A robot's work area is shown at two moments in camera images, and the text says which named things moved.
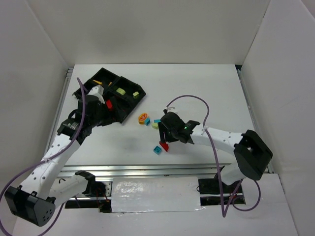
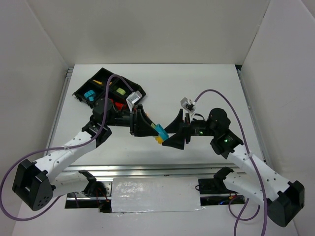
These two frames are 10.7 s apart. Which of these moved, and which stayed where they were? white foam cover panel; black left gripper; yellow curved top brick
Moved: black left gripper
Stayed: yellow curved top brick; white foam cover panel
